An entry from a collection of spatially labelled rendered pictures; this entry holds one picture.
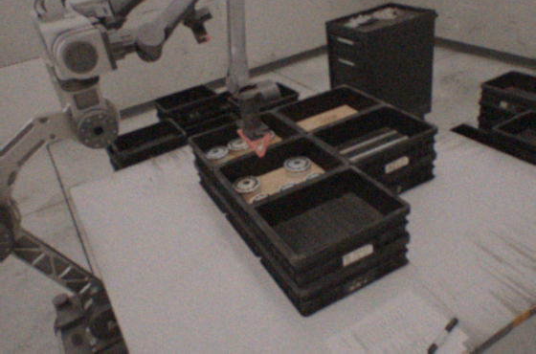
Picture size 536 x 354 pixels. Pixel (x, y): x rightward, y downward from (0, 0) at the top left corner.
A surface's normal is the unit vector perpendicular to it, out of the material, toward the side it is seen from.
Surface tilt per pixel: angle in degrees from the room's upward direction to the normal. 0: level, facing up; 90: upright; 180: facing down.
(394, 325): 0
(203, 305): 0
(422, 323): 0
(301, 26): 90
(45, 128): 90
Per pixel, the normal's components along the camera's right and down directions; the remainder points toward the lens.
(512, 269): -0.13, -0.87
